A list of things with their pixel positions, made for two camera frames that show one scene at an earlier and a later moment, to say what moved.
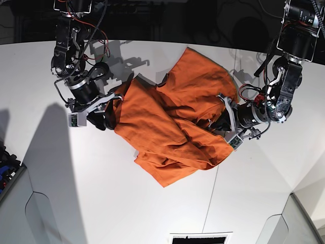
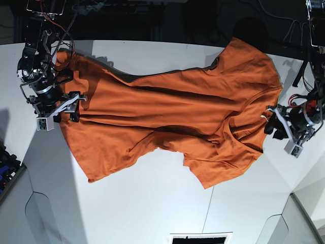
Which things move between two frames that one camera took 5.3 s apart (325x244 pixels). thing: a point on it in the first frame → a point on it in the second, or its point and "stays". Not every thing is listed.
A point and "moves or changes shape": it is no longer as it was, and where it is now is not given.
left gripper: [88, 108] → [47, 109]
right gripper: [226, 121] → [297, 126]
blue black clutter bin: [10, 170] stays
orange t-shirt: [173, 125] moves or changes shape
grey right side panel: [294, 225] stays
